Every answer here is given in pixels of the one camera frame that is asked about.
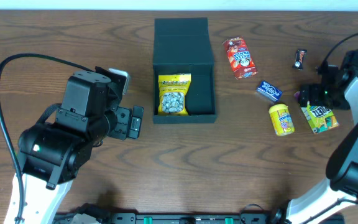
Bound yellow green Pretz box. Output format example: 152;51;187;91
301;103;339;134

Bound yellow candy bag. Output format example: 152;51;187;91
157;73;191;116

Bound red Hello Panda biscuit box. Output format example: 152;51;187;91
223;36;258;79

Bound dark green box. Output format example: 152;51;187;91
152;17;217;124

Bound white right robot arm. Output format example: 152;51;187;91
269;50;358;224

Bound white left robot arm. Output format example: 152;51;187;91
4;67;144;223

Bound small black chocolate bar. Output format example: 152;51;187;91
293;49;307;70

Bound blue Eclipse mint box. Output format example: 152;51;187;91
256;80;283;102

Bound yellow Mentos bottle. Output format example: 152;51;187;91
268;103;295;136

